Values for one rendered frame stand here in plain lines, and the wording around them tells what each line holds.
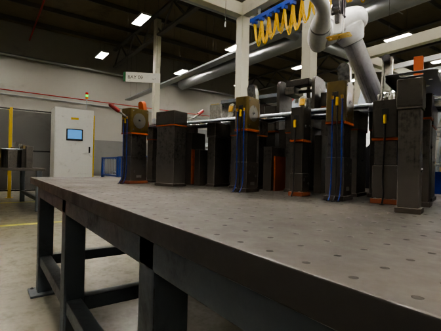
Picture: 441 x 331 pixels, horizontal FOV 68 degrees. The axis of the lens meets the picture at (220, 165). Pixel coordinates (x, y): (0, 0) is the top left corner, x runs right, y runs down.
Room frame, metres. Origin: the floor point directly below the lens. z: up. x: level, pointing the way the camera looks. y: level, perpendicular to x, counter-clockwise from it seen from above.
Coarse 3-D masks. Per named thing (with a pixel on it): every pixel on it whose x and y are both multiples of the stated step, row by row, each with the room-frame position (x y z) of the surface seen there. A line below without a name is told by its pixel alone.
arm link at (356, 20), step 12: (348, 12) 1.66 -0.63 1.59; (360, 12) 1.66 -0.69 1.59; (348, 24) 1.66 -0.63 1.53; (360, 24) 1.67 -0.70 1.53; (360, 36) 1.69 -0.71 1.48; (348, 48) 1.73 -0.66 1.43; (360, 48) 1.71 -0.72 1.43; (360, 60) 1.73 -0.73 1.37; (360, 72) 1.76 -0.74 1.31; (372, 72) 1.75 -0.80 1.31; (360, 84) 1.79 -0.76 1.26; (372, 84) 1.76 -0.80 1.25; (372, 96) 1.78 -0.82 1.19
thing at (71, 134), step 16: (64, 112) 7.15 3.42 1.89; (80, 112) 7.33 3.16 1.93; (64, 128) 7.15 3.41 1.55; (80, 128) 7.34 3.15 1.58; (64, 144) 7.15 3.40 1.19; (80, 144) 7.34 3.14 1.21; (64, 160) 7.16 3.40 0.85; (80, 160) 7.35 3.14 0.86; (64, 176) 7.16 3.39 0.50; (80, 176) 7.35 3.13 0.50
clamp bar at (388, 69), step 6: (384, 60) 1.21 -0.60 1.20; (390, 60) 1.22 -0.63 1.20; (384, 66) 1.24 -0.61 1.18; (390, 66) 1.22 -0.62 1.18; (384, 72) 1.24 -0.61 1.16; (390, 72) 1.22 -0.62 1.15; (384, 78) 1.24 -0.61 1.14; (384, 84) 1.23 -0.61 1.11; (384, 90) 1.23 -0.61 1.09; (390, 90) 1.21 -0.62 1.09; (390, 96) 1.20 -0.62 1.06
